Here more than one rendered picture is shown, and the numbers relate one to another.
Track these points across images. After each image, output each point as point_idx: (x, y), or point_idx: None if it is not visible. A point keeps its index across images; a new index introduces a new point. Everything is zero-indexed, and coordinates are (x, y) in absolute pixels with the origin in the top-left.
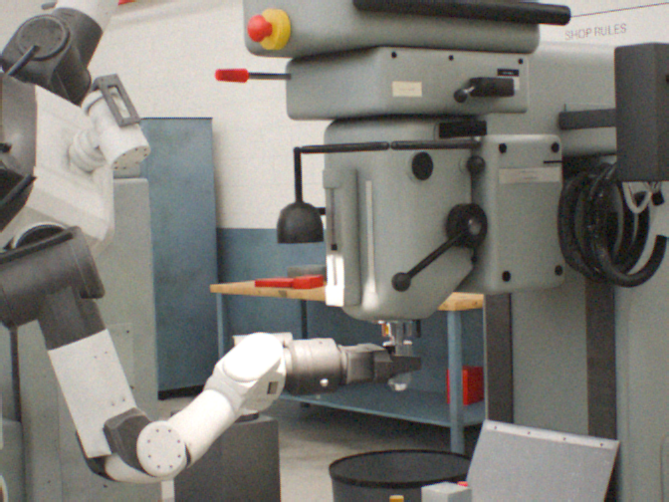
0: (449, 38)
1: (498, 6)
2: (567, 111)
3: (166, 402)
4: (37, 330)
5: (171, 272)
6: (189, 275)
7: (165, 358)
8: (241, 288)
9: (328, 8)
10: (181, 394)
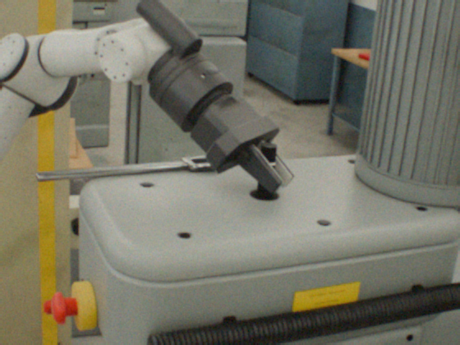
0: (304, 343)
1: (376, 318)
2: None
3: (298, 108)
4: (150, 142)
5: (315, 28)
6: (325, 31)
7: (302, 80)
8: (349, 57)
9: (122, 335)
10: (310, 102)
